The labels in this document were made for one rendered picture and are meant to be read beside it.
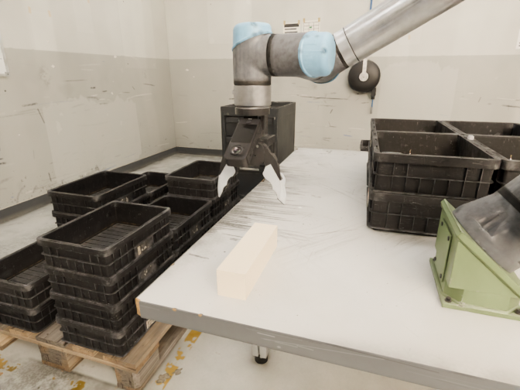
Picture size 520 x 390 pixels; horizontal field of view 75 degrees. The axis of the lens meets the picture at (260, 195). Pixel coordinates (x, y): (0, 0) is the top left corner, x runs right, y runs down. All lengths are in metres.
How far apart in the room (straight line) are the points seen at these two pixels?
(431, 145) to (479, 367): 0.86
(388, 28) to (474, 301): 0.54
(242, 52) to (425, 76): 3.90
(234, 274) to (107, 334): 0.81
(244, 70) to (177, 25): 4.54
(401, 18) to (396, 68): 3.73
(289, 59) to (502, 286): 0.56
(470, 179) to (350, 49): 0.48
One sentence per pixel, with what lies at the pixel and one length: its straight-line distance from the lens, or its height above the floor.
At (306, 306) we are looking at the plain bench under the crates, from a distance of 0.71.
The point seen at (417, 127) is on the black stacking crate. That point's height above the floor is 0.90.
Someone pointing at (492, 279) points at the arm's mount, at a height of 0.77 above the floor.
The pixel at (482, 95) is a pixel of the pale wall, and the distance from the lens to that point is 4.61.
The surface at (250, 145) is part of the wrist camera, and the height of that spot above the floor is 1.00.
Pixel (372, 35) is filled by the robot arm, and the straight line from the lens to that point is 0.75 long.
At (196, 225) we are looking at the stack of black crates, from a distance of 1.74.
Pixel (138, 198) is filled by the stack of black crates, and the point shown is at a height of 0.49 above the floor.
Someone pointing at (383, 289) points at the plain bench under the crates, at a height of 0.70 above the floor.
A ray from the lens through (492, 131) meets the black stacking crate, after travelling 1.83.
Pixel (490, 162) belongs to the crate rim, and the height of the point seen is 0.92.
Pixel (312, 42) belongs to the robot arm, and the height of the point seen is 1.18.
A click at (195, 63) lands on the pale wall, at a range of 5.06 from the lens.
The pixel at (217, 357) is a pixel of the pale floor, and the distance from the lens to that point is 1.61.
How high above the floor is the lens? 1.13
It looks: 19 degrees down
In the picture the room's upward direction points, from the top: straight up
